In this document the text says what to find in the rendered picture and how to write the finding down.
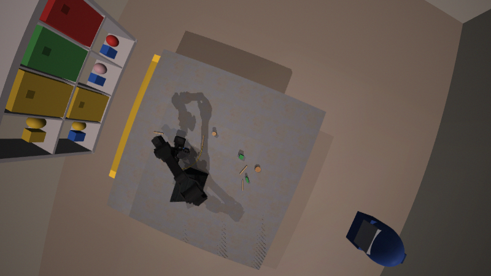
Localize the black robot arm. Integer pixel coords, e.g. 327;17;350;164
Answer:
152;136;207;206

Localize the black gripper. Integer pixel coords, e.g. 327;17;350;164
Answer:
172;136;186;163

